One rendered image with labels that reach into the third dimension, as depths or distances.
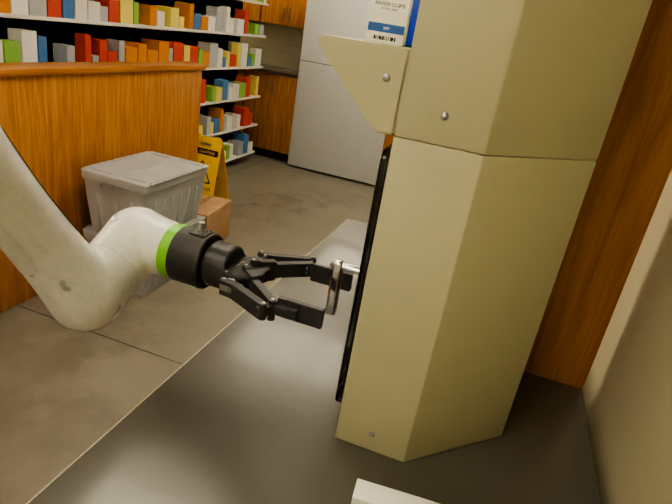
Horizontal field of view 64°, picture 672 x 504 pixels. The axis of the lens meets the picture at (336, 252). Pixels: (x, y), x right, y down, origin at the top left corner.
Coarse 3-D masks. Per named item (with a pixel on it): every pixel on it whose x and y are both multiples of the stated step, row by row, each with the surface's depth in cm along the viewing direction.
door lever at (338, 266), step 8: (336, 264) 79; (344, 264) 79; (336, 272) 79; (352, 272) 78; (336, 280) 80; (336, 288) 80; (328, 296) 81; (336, 296) 81; (328, 304) 81; (336, 304) 82; (328, 312) 82
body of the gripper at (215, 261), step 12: (216, 252) 83; (228, 252) 83; (240, 252) 86; (204, 264) 83; (216, 264) 82; (228, 264) 83; (240, 264) 85; (204, 276) 83; (216, 276) 83; (228, 276) 82; (240, 276) 81; (264, 276) 84
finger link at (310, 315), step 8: (280, 296) 76; (288, 304) 76; (296, 304) 75; (304, 304) 75; (304, 312) 75; (312, 312) 75; (320, 312) 75; (296, 320) 76; (304, 320) 76; (312, 320) 75; (320, 320) 75; (320, 328) 75
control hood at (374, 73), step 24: (336, 48) 64; (360, 48) 63; (384, 48) 62; (408, 48) 67; (336, 72) 65; (360, 72) 64; (384, 72) 63; (360, 96) 65; (384, 96) 64; (384, 120) 65
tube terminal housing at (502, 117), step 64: (448, 0) 59; (512, 0) 57; (576, 0) 59; (640, 0) 63; (448, 64) 61; (512, 64) 59; (576, 64) 63; (448, 128) 63; (512, 128) 63; (576, 128) 68; (384, 192) 68; (448, 192) 66; (512, 192) 67; (576, 192) 73; (384, 256) 71; (448, 256) 68; (512, 256) 72; (384, 320) 74; (448, 320) 72; (512, 320) 78; (384, 384) 77; (448, 384) 78; (512, 384) 85; (384, 448) 81; (448, 448) 85
